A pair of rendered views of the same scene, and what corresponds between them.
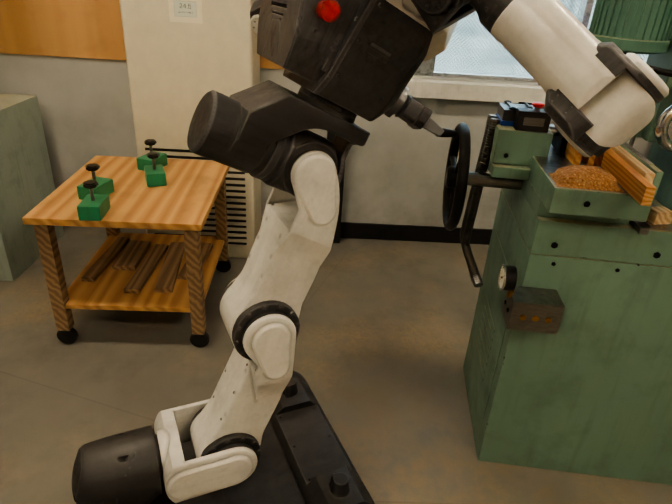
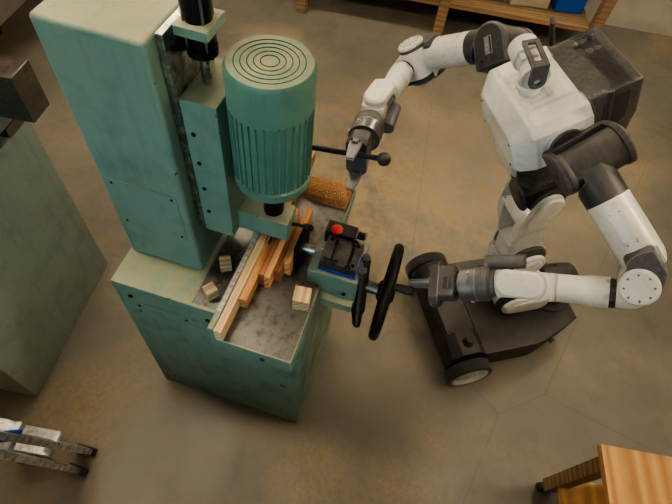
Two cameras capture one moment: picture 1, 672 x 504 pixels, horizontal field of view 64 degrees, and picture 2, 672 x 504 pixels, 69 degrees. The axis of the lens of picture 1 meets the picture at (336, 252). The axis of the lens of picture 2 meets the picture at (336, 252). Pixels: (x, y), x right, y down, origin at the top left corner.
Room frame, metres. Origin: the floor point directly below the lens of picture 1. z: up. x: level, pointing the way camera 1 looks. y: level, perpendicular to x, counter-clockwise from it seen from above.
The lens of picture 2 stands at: (2.13, -0.41, 2.02)
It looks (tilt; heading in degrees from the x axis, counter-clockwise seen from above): 55 degrees down; 185
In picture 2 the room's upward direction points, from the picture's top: 9 degrees clockwise
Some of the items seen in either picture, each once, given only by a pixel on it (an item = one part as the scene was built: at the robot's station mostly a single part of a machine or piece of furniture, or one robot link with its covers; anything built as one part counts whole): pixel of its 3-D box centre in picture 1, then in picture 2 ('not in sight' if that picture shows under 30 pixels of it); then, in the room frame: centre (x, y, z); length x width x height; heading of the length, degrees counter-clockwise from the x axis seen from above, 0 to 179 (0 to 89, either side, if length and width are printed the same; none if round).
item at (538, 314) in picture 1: (531, 309); not in sight; (1.12, -0.49, 0.58); 0.12 x 0.08 x 0.08; 85
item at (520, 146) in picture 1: (517, 141); (338, 264); (1.41, -0.46, 0.91); 0.15 x 0.14 x 0.09; 175
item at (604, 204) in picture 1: (546, 160); (307, 264); (1.40, -0.54, 0.87); 0.61 x 0.30 x 0.06; 175
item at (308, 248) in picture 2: (550, 130); (312, 249); (1.40, -0.54, 0.95); 0.09 x 0.07 x 0.09; 175
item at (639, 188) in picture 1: (603, 155); (281, 221); (1.31, -0.64, 0.92); 0.56 x 0.02 x 0.04; 175
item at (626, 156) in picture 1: (601, 144); (264, 240); (1.39, -0.67, 0.92); 0.60 x 0.02 x 0.05; 175
